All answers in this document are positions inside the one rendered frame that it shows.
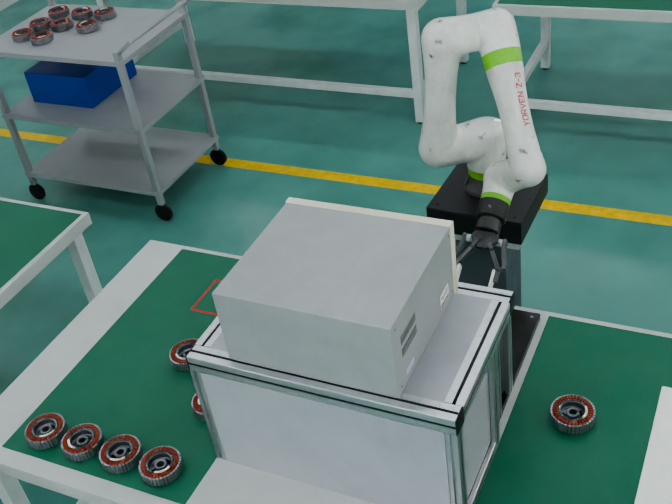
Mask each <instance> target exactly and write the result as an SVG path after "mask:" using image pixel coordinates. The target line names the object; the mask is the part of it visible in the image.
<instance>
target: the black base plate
mask: <svg viewBox="0 0 672 504"><path fill-rule="evenodd" d="M539 321H540V314H539V313H533V312H528V311H522V310H517V309H513V312H512V314H511V329H512V373H513V386H514V383H515V381H516V378H517V376H518V374H519V371H520V369H521V366H522V364H523V361H524V359H525V356H526V354H527V351H528V349H529V346H530V344H531V341H532V339H533V336H534V334H535V331H536V329H537V326H538V324H539ZM501 396H502V413H503V411H504V408H505V406H506V403H507V401H508V398H509V396H510V394H506V391H503V393H502V392H501Z"/></svg>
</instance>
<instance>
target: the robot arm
mask: <svg viewBox="0 0 672 504"><path fill-rule="evenodd" d="M421 46H422V54H423V61H424V77H425V100H424V115H423V123H422V130H421V136H420V141H419V147H418V150H419V154H420V157H421V159H422V160H423V161H424V162H425V163H426V164H427V165H429V166H431V167H435V168H441V167H446V166H452V165H457V164H462V163H467V168H468V177H467V179H466V181H465V183H464V187H465V191H466V192H467V193H468V194H470V195H471V196H474V197H477V198H480V201H479V205H478V208H477V212H476V218H477V223H476V226H475V230H474V232H473V233H472V234H466V232H463V234H462V238H461V240H460V242H459V244H458V245H457V247H456V248H455V253H456V267H457V282H458V280H459V276H460V273H461V269H462V266H461V264H462V263H463V262H464V261H465V260H466V259H467V258H468V257H469V256H470V255H471V254H472V253H473V252H474V251H475V250H476V249H477V248H478V249H480V250H481V249H483V250H486V251H488V250H490V253H491V256H492V260H493V263H494V266H495V269H496V270H495V269H492V273H491V277H490V281H489V284H488V287H491V288H493V284H494V283H497V282H498V278H499V275H500V273H502V272H504V273H506V272H507V255H506V249H507V246H508V242H507V239H499V234H500V230H501V227H502V225H504V224H505V223H506V219H507V215H508V212H509V208H510V204H511V201H512V198H513V195H514V193H515V192H517V191H519V190H521V189H525V188H529V187H533V186H536V185H538V184H539V183H540V182H541V181H542V180H543V179H544V177H545V175H546V169H547V168H546V163H545V160H544V157H543V154H542V152H541V149H540V146H539V143H538V140H537V136H536V133H535V129H534V125H533V121H532V117H531V112H530V107H529V102H528V96H527V89H526V81H525V72H524V65H523V58H522V52H521V46H520V40H519V35H518V30H517V26H516V21H515V19H514V17H513V16H512V14H511V13H510V12H508V11H507V10H505V9H502V8H490V9H487V10H483V11H479V12H476V13H472V14H466V15H460V16H451V17H439V18H436V19H433V20H431V21H430V22H429V23H428V24H427V25H426V26H425V27H424V29H423V31H422V34H421ZM476 51H479V52H480V55H481V58H482V62H483V65H484V68H485V72H486V75H487V78H488V81H489V84H490V87H491V90H492V93H493V95H494V99H495V102H496V105H497V109H498V112H499V116H500V119H499V118H496V117H488V116H487V117H479V118H476V119H472V120H470V121H467V122H464V123H459V124H456V88H457V77H458V69H459V62H460V59H461V57H462V56H463V55H465V54H467V53H471V52H476ZM470 238H472V240H473V242H472V243H471V244H470V246H469V247H468V248H467V249H466V250H465V251H464V252H463V253H462V254H461V255H460V253H461V251H462V250H463V248H464V246H465V245H466V243H467V241H469V239H470ZM498 243H500V246H501V258H502V267H499V264H498V261H497V258H496V255H495V251H494V248H493V247H494V246H495V245H497V244H498ZM459 255H460V256H459ZM458 256H459V257H458Z"/></svg>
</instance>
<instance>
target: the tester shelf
mask: <svg viewBox="0 0 672 504"><path fill-rule="evenodd" d="M514 307H515V291H508V290H502V289H497V288H491V287H485V286H479V285H474V284H468V283H462V282H458V289H457V291H456V293H454V294H453V296H452V298H451V300H450V302H449V304H448V306H447V308H446V310H445V312H444V314H443V315H442V317H441V319H440V321H439V323H438V325H437V327H436V329H435V331H434V333H433V335H432V336H431V338H430V340H429V342H428V344H427V346H426V348H425V350H424V352H423V354H422V356H421V358H420V359H419V361H418V363H417V365H416V367H415V369H414V371H413V373H412V375H411V377H410V379H409V380H408V382H407V384H406V386H405V388H404V390H403V392H402V394H401V396H400V398H399V399H398V398H393V397H389V396H385V395H381V394H377V393H372V392H368V391H364V390H360V389H355V388H351V387H347V386H343V385H338V384H334V383H330V382H326V381H321V380H317V379H313V378H309V377H305V376H300V375H296V374H292V373H288V372H283V371H279V370H275V369H271V368H266V367H262V366H258V365H254V364H250V363H245V362H241V361H237V360H233V359H230V358H229V354H228V351H227V347H226V344H225V340H224V336H223V333H222V329H221V326H220V322H219V318H218V316H217V317H216V318H215V320H214V321H213V322H212V323H211V325H210V326H209V327H208V328H207V330H206V331H205V332H204V333H203V335H202V336H201V337H200V338H199V340H198V341H197V342H196V343H195V344H194V345H193V347H192V348H191V349H190V350H189V352H188V353H187V354H186V356H185V358H186V361H187V365H188V368H189V370H194V371H198V372H202V373H206V374H210V375H214V376H218V377H222V378H226V379H230V380H234V381H238V382H242V383H246V384H250V385H254V386H258V387H262V388H266V389H270V390H274V391H279V392H283V393H287V394H291V395H295V396H299V397H303V398H307V399H311V400H315V401H319V402H323V403H327V404H331V405H335V406H339V407H343V408H347V409H351V410H355V411H359V412H363V413H368V414H372V415H376V416H380V417H384V418H388V419H392V420H396V421H400V422H404V423H408V424H412V425H416V426H420V427H424V428H428V429H432V430H436V431H440V432H444V433H448V434H452V435H456V436H458V434H459V432H460V430H461V428H462V425H463V423H464V421H465V418H466V416H467V414H468V411H469V409H470V407H471V405H472V402H473V400H474V398H475V396H476V393H477V391H478V389H479V386H480V384H481V382H482V380H483V377H484V375H485V373H486V371H487V368H488V366H489V364H490V361H491V359H492V357H493V355H494V352H495V350H496V348H497V346H498V343H499V341H500V339H501V336H502V334H503V332H504V330H505V327H506V325H507V323H508V320H509V318H510V316H511V314H512V312H513V309H514Z"/></svg>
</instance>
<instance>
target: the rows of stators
mask: <svg viewBox="0 0 672 504"><path fill-rule="evenodd" d="M51 426H55V429H53V428H52V427H51ZM71 429H72V430H71ZM71 429H70V430H69V431H68V427H67V424H66V422H65V419H64V417H63V416H62V415H60V414H58V413H53V412H52V413H46V414H42V415H39V417H38V416H37V417H36V418H34V419H33V420H32V421H31V422H30V423H29V424H28V425H27V427H26V428H25V432H24V435H25V438H26V440H27V442H28V444H29V446H30V447H32V448H33V449H36V450H37V449H38V450H40V449H41V450H43V449H44V450H45V449H47V448H48V449H49V448H50V446H51V447H54V445H57V444H59V443H60V441H61V448H62V450H63V452H64V455H65V456H66V458H67V459H69V460H72V461H76V462H77V461H78V462H79V461H84V460H88V458H89V459H90V458H91V457H94V456H95V455H96V454H98V453H99V460H100V462H101V464H102V467H103V468H104V470H106V471H108V472H109V473H112V474H113V473H114V474H120V473H124V472H127V470H128V471H129V470H131V469H133V468H134V467H135V466H137V464H138V463H139V465H138V466H139V467H138V469H139V472H140V475H141V477H142V480H143V481H144V482H145V483H146V484H148V485H150V486H155V487H157V486H158V487H159V486H161V485H162V486H164V485H165V484H166V485H167V484H168V482H169V483H171V482H172V481H174V480H175V479H177V478H178V477H179V476H180V474H181V472H182V470H183V460H182V457H181V455H180V452H179V451H178V450H177V449H176V448H173V447H172V446H171V447H170V446H168V447H167V446H161V447H160V446H159V447H155V448H154V449H151V451H150V450H149V451H148V452H147V453H145V454H144V455H143V448H142V446H141V443H140V441H139V440H138V438H137V437H135V436H133V435H132V436H131V435H130V434H129V435H128V434H122V435H119V436H118V435H117V436H115V438H114V437H113V438H112V439H109V441H106V443H104V442H105V440H104V439H105V438H104V435H103V433H102V431H101V429H100V427H99V426H97V425H96V424H93V423H88V424H87V423H85V424H80V425H78V427H77V426H75V428H74V427H73V428H71ZM39 431H40V432H39ZM38 432H39V433H38ZM88 437H91V438H92V439H91V440H90V439H88ZM75 442H76V445H74V444H75ZM82 442H83V443H82ZM53 444H54V445H53ZM128 449H130V450H131V451H130V453H129V452H128V451H127V450H128ZM122 453H123V454H122ZM120 454H121V455H120ZM112 456H114V457H115V459H114V458H112ZM142 456H143V457H142ZM166 460H168V461H170V462H171V464H170V465H169V464H168V463H167V462H166ZM153 465H154V467H153ZM162 465H163V466H162ZM160 466H162V467H160ZM130 468H131V469H130ZM153 471H155V472H153Z"/></svg>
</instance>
